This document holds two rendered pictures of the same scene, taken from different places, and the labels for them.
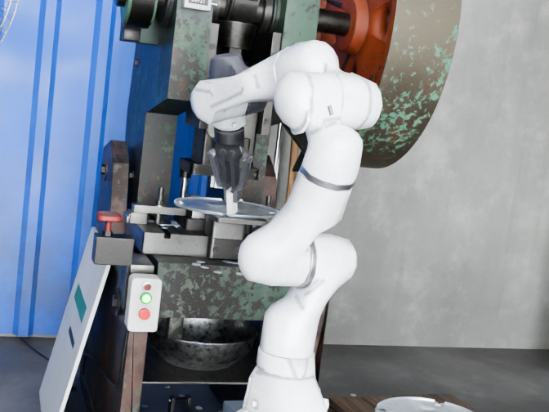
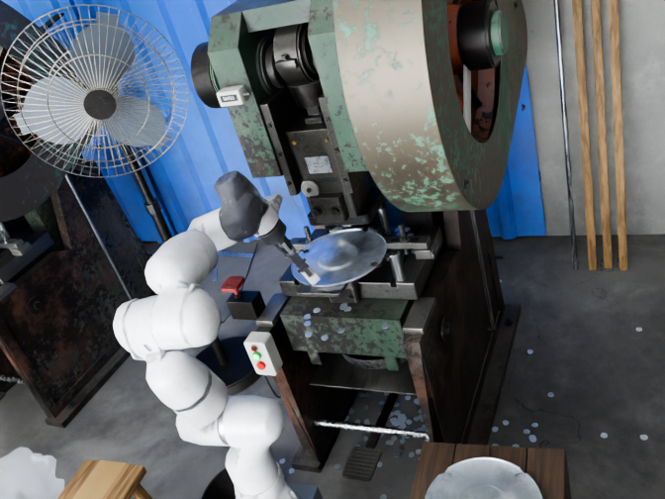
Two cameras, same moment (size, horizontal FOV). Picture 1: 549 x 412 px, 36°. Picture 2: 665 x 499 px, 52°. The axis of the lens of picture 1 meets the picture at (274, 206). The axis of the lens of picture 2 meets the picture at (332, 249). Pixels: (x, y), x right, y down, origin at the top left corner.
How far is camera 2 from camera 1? 1.83 m
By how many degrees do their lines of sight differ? 52
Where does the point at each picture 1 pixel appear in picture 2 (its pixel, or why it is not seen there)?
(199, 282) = (317, 328)
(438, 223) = not seen: outside the picture
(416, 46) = (389, 141)
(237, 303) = (353, 344)
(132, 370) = (283, 390)
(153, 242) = (288, 288)
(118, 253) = (245, 312)
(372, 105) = (186, 337)
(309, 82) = (122, 325)
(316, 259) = (224, 435)
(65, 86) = not seen: hidden behind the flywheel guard
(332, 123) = (152, 358)
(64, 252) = not seen: hidden behind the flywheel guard
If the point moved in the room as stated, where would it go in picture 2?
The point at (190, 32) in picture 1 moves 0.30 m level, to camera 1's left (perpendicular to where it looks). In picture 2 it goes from (244, 120) to (180, 114)
